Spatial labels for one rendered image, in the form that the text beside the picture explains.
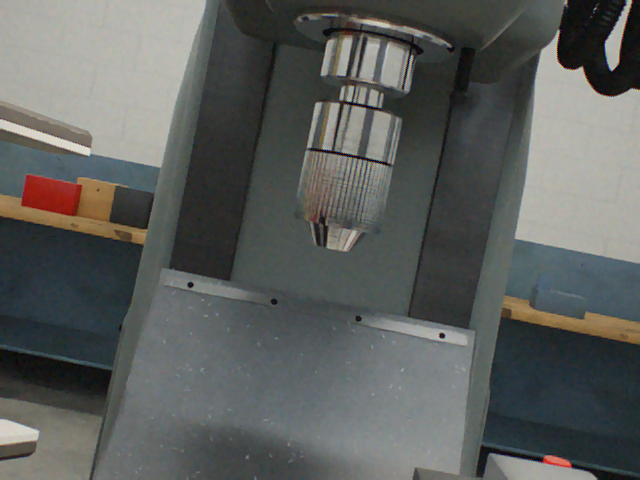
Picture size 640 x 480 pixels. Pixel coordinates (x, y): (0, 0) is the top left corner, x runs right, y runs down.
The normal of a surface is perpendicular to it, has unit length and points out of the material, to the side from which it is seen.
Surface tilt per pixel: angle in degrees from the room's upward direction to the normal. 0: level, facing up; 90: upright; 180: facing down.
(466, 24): 164
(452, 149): 90
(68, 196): 90
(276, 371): 64
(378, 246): 90
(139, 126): 90
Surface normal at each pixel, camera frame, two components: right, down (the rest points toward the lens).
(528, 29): -0.11, 0.49
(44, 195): -0.06, 0.04
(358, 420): 0.07, -0.41
